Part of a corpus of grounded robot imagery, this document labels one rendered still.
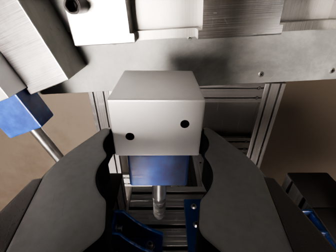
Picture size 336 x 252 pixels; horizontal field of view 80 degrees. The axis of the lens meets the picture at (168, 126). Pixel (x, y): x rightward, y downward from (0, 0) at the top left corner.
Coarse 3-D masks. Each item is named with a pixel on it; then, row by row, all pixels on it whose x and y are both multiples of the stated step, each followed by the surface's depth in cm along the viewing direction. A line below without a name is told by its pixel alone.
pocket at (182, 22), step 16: (128, 0) 15; (144, 0) 16; (160, 0) 16; (176, 0) 16; (192, 0) 16; (128, 16) 15; (144, 16) 17; (160, 16) 17; (176, 16) 17; (192, 16) 17; (144, 32) 16; (160, 32) 16; (176, 32) 16; (192, 32) 16
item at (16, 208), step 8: (32, 184) 8; (24, 192) 7; (32, 192) 7; (16, 200) 7; (24, 200) 7; (8, 208) 7; (16, 208) 7; (24, 208) 7; (0, 216) 6; (8, 216) 6; (16, 216) 6; (0, 224) 6; (8, 224) 6; (16, 224) 6; (0, 232) 6; (8, 232) 6; (0, 240) 6; (8, 240) 6; (0, 248) 6
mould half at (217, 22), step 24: (96, 0) 14; (120, 0) 14; (216, 0) 14; (240, 0) 14; (264, 0) 14; (72, 24) 14; (96, 24) 14; (120, 24) 14; (216, 24) 14; (240, 24) 14; (264, 24) 14
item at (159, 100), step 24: (144, 72) 14; (168, 72) 14; (192, 72) 14; (120, 96) 10; (144, 96) 10; (168, 96) 10; (192, 96) 10; (120, 120) 11; (144, 120) 11; (168, 120) 11; (192, 120) 11; (120, 144) 11; (144, 144) 12; (168, 144) 12; (192, 144) 12; (144, 168) 14; (168, 168) 14
